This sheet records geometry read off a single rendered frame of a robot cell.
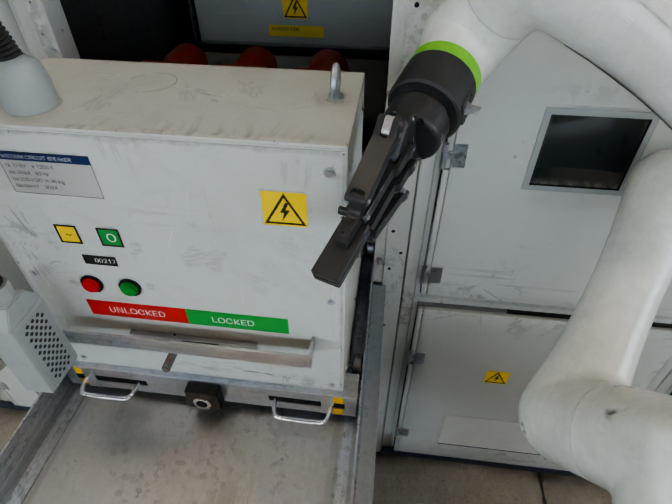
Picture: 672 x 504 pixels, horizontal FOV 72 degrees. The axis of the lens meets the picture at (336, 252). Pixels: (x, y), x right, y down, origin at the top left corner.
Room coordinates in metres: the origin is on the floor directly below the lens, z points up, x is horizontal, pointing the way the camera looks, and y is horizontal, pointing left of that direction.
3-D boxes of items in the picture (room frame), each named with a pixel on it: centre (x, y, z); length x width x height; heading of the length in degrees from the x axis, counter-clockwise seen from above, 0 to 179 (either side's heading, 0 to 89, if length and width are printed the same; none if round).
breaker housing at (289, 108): (0.73, 0.20, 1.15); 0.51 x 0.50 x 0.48; 173
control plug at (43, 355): (0.43, 0.45, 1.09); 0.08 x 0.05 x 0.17; 173
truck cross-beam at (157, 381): (0.49, 0.23, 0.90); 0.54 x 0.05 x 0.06; 83
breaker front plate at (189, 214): (0.47, 0.23, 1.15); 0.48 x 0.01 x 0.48; 83
